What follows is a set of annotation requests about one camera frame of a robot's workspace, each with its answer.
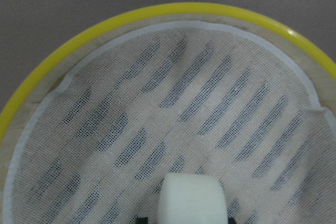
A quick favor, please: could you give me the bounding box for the yellow rimmed bamboo steamer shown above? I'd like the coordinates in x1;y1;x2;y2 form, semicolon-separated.
0;3;336;224

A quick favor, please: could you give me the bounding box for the white steamed bun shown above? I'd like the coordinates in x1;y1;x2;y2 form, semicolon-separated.
157;173;228;223

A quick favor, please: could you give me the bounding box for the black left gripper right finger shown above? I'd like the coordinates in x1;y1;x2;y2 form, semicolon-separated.
228;217;236;224

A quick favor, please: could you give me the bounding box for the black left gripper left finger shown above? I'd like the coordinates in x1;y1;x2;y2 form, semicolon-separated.
138;217;149;224

